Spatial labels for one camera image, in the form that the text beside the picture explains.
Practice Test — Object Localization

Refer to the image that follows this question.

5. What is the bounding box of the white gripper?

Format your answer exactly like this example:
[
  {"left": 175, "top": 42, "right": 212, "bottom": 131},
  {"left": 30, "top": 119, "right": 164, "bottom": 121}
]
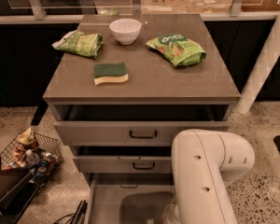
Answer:
[{"left": 161, "top": 196, "right": 181, "bottom": 224}]

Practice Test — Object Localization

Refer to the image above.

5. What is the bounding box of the grey drawer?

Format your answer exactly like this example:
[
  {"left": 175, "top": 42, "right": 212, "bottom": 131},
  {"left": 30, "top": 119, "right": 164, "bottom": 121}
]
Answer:
[
  {"left": 84, "top": 174, "right": 175, "bottom": 224},
  {"left": 54, "top": 105, "right": 229, "bottom": 147},
  {"left": 73, "top": 147, "right": 171, "bottom": 174}
]

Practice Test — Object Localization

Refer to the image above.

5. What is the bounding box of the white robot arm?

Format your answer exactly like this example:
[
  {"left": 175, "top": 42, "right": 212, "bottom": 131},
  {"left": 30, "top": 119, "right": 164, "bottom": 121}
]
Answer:
[{"left": 161, "top": 129, "right": 255, "bottom": 224}]

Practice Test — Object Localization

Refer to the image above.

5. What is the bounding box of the grey drawer cabinet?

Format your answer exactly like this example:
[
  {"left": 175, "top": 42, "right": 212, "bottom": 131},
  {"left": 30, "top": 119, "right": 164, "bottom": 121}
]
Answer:
[{"left": 42, "top": 13, "right": 242, "bottom": 191}]

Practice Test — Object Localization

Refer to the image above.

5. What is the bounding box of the clear plastic water bottle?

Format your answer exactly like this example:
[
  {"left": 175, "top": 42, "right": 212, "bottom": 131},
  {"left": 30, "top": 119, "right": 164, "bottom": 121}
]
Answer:
[{"left": 25, "top": 149, "right": 40, "bottom": 166}]

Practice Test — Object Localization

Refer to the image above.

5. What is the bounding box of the green yellow sponge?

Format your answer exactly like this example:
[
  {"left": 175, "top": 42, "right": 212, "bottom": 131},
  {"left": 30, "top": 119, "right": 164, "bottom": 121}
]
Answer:
[{"left": 93, "top": 62, "right": 129, "bottom": 85}]

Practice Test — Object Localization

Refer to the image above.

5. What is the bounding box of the right green chip bag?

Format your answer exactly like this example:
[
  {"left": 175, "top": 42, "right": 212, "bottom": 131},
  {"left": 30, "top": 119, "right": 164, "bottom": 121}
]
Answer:
[{"left": 146, "top": 34, "right": 206, "bottom": 67}]

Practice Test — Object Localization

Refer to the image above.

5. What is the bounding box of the green chip bag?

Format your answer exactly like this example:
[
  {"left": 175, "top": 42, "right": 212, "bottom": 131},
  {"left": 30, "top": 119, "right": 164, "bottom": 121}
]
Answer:
[
  {"left": 146, "top": 34, "right": 206, "bottom": 67},
  {"left": 52, "top": 30, "right": 103, "bottom": 57}
]

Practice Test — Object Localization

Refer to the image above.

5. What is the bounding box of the crumpled tan snack bag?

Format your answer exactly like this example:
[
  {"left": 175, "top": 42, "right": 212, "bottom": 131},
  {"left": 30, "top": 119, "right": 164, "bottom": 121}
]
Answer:
[{"left": 13, "top": 128, "right": 39, "bottom": 167}]

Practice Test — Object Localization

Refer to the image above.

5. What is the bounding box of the dark brown bin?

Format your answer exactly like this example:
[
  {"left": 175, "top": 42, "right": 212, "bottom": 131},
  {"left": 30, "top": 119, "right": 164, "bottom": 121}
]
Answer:
[{"left": 0, "top": 147, "right": 40, "bottom": 224}]

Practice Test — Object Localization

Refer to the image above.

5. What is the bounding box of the white ceramic bowl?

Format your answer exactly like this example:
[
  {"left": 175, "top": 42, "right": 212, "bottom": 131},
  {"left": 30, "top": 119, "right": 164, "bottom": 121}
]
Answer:
[{"left": 109, "top": 19, "right": 142, "bottom": 45}]

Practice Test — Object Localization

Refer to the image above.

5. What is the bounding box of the left green chip bag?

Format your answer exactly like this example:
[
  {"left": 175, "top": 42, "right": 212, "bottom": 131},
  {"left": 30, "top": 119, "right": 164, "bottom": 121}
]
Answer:
[{"left": 52, "top": 30, "right": 103, "bottom": 57}]

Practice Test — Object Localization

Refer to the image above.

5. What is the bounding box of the left cardboard box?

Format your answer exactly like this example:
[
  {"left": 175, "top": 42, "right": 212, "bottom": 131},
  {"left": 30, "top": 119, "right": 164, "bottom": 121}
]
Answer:
[{"left": 141, "top": 0, "right": 188, "bottom": 14}]

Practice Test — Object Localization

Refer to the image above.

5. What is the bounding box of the black wire basket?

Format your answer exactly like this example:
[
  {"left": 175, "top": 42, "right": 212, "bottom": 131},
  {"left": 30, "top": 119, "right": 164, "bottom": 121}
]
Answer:
[{"left": 0, "top": 133, "right": 62, "bottom": 187}]

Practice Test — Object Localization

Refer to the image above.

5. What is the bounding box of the white diagonal post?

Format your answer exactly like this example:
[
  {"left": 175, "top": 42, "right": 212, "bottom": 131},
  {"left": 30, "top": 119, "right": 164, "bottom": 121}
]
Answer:
[{"left": 236, "top": 11, "right": 280, "bottom": 114}]

